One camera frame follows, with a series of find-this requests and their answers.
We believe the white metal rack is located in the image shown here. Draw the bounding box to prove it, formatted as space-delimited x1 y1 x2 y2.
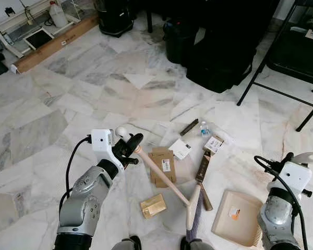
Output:
0 0 97 59

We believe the beige long-handled dustpan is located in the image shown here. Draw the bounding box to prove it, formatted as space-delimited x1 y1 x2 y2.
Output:
211 152 313 247

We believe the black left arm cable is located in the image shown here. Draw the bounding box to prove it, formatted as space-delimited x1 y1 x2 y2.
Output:
59 135 92 214

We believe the grey robot foot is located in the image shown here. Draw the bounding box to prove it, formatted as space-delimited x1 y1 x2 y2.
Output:
180 238 215 250
112 235 142 250

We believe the white plastic jug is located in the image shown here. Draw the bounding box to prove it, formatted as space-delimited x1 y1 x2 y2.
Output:
48 1 69 28

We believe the white-framed dark panel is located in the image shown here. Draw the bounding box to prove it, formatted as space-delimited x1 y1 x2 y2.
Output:
22 28 56 52

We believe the round black appliance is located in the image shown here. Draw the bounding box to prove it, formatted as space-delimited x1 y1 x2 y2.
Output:
94 0 135 38

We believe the beige broom with ball end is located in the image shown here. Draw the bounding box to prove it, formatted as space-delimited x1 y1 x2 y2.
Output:
116 126 205 243

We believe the black waste bin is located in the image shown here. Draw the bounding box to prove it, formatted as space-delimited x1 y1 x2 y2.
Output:
163 20 199 66

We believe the black metal folding stand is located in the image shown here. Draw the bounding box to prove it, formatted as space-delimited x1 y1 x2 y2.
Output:
237 0 313 132

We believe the small clear plastic bottle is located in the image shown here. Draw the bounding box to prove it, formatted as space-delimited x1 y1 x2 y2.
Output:
200 121 211 138

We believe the gold foil packet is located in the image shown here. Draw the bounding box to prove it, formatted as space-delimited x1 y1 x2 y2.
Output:
140 194 167 219

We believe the small white carton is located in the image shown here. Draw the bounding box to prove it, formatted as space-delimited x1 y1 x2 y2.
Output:
203 136 225 154

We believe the long brown cardboard box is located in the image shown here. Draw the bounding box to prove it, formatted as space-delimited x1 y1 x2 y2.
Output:
10 14 100 74

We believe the long brown wrapper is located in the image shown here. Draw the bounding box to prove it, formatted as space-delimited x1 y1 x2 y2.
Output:
195 151 214 212

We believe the white paper card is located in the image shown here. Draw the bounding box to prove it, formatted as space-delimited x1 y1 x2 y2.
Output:
168 139 192 161

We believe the large black bag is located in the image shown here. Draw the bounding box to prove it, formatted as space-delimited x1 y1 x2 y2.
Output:
186 0 280 94

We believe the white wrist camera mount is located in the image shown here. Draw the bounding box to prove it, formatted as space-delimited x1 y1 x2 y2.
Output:
271 162 313 197
90 128 118 163

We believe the dark brown snack wrapper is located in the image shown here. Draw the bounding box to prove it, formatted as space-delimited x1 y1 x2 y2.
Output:
179 118 200 137

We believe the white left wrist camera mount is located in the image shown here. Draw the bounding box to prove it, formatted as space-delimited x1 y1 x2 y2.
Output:
90 128 118 163

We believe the flat brown cardboard box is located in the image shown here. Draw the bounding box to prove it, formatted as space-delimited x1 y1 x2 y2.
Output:
149 147 177 189

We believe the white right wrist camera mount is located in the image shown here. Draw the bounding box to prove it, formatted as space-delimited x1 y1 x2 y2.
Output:
271 162 313 197

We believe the grey robot left foot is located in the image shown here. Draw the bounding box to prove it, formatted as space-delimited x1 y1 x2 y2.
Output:
112 235 142 250

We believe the grey robot right foot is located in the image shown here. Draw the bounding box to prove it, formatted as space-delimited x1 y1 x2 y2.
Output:
180 238 215 250

